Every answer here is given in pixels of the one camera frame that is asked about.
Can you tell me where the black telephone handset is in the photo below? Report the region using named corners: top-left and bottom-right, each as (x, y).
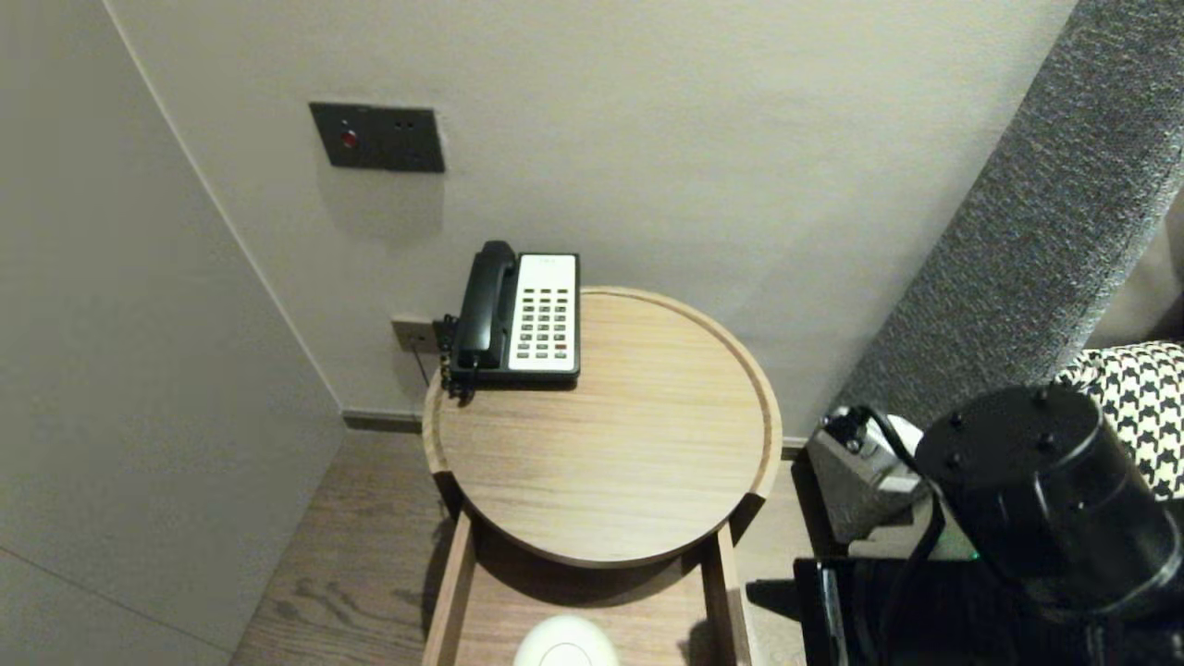
top-left (453, 240), bottom-right (517, 371)

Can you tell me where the black telephone base white keypad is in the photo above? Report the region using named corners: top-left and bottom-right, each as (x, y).
top-left (448, 253), bottom-right (581, 388)

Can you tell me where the black coiled telephone cord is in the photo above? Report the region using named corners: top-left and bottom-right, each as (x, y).
top-left (435, 314), bottom-right (475, 406)

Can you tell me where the round wooden nightstand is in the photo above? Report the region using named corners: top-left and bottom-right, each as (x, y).
top-left (421, 285), bottom-right (783, 570)

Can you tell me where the dark wall switch panel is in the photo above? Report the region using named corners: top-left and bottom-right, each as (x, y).
top-left (309, 103), bottom-right (446, 175)

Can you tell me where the grey fabric bed headboard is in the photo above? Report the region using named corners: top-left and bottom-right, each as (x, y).
top-left (807, 0), bottom-right (1184, 547)

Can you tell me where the white round dome device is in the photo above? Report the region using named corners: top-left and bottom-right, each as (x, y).
top-left (513, 615), bottom-right (621, 666)

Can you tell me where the beige wall jack plate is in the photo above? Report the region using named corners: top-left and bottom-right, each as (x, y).
top-left (390, 318), bottom-right (438, 355)

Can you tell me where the curved wooden nightstand drawer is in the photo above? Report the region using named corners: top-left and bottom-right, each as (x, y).
top-left (421, 504), bottom-right (755, 666)

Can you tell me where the black white houndstooth pillow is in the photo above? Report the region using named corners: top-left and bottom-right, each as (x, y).
top-left (1054, 342), bottom-right (1184, 502)

